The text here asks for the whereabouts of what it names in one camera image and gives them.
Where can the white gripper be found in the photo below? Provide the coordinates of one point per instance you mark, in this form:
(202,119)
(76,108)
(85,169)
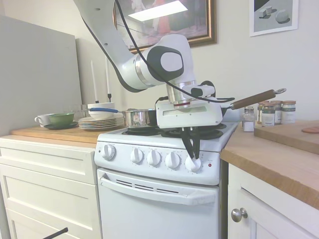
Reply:
(189,117)

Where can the white cabinet with door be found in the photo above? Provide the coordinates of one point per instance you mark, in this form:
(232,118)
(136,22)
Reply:
(261,199)

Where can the reddish round lid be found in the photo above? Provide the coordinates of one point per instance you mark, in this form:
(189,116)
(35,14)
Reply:
(310,130)

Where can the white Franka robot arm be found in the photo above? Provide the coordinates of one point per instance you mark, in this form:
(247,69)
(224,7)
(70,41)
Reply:
(129,64)

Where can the spice jar with copper lid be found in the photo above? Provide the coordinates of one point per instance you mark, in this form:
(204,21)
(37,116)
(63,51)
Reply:
(289,113)
(268,115)
(260,112)

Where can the black rod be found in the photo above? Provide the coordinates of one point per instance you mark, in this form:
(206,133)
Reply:
(56,232)

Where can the large grey shapes print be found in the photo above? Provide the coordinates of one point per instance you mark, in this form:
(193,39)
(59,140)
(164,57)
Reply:
(274,17)

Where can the clear drinking glass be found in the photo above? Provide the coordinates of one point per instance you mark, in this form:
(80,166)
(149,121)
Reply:
(80,111)

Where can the cream plate with gold rim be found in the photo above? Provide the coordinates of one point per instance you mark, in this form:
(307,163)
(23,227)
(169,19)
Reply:
(104,120)
(104,126)
(104,123)

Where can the black coil stove burner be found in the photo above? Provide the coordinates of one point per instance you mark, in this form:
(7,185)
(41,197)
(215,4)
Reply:
(221,126)
(209,134)
(139,131)

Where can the large white oven knob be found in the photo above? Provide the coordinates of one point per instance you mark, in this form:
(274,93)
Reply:
(109,152)

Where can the thick wooden cutting board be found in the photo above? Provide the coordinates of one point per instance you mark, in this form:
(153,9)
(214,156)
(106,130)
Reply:
(286,135)

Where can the silver cabinet knob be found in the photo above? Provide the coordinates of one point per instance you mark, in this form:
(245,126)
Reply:
(238,215)

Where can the white cabinet door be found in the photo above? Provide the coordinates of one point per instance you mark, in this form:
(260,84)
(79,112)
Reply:
(281,221)

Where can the white electric stove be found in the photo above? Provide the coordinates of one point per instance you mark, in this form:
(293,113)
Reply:
(159,211)

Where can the green bowl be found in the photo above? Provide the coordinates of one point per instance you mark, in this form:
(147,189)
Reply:
(61,118)

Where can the gold framed painting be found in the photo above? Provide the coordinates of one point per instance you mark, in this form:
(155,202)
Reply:
(174,22)

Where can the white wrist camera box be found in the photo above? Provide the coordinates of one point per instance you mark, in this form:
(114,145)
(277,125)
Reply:
(202,90)

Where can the white drawer cabinet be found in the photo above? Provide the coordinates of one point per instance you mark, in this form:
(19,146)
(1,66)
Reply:
(49,194)

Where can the white cup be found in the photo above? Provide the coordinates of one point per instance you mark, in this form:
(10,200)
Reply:
(42,119)

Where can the glass salt shaker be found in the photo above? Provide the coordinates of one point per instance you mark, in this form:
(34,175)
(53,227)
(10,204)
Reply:
(248,122)

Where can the white oven door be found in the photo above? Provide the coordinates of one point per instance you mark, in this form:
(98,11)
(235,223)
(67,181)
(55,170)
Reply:
(154,219)

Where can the white bowl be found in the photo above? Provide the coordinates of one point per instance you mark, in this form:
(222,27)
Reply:
(101,105)
(102,115)

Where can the white stove burner knob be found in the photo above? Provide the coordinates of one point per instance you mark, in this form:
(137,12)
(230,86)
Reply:
(173,160)
(154,158)
(192,166)
(137,156)

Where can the grey refrigerator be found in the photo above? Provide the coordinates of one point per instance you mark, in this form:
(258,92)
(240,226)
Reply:
(37,74)

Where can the white drawer front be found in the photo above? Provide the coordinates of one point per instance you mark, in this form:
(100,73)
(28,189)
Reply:
(45,199)
(45,161)

